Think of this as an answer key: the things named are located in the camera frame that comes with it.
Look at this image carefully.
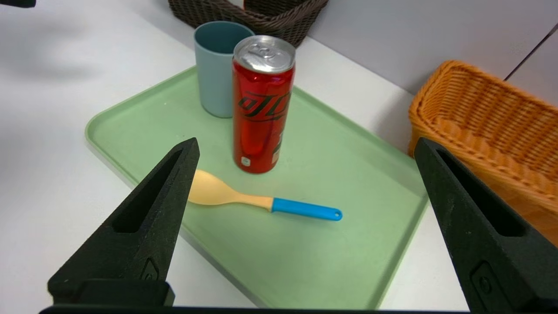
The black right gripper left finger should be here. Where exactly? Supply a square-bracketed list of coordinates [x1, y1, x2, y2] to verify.
[47, 137, 200, 306]

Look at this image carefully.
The red soda can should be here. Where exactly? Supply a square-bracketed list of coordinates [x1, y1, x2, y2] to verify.
[232, 35, 296, 174]

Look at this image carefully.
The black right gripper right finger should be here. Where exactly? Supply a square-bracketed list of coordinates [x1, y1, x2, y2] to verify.
[413, 137, 558, 311]

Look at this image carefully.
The blue-grey plastic cup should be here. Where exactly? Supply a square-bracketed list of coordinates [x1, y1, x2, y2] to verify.
[194, 21, 255, 119]

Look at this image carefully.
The light green plastic tray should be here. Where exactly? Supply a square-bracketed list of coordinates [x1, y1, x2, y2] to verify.
[85, 65, 430, 310]

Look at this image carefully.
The beige spoon with blue handle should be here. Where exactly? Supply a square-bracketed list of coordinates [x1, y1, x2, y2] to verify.
[187, 169, 343, 222]

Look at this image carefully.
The dark brown wicker basket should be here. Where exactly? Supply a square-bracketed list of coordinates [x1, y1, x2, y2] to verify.
[168, 0, 330, 48]

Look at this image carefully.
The orange wicker basket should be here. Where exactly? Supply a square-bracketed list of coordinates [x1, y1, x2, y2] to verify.
[408, 60, 558, 247]

